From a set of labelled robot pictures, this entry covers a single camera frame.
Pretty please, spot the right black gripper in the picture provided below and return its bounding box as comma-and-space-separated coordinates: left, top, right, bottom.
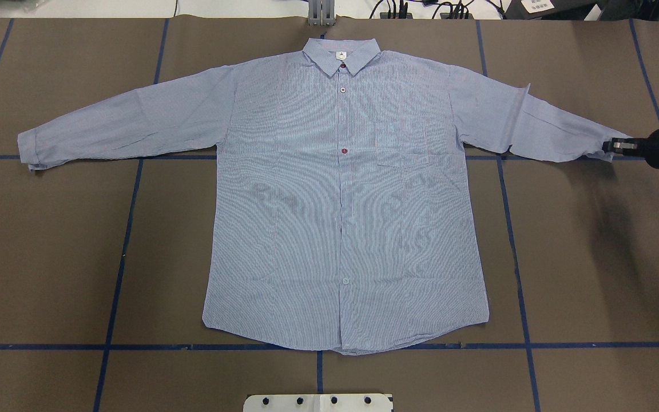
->
602, 129, 659, 169

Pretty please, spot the light blue striped shirt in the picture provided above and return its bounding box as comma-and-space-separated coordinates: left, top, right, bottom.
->
17, 38, 624, 355

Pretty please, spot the black box with white label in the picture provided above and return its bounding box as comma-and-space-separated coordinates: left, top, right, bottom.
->
504, 1, 597, 21

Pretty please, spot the orange black usb hub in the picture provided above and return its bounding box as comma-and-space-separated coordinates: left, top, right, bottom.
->
436, 3, 474, 20
379, 3, 413, 20

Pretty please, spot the aluminium frame post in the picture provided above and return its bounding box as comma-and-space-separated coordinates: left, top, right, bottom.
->
307, 0, 336, 26

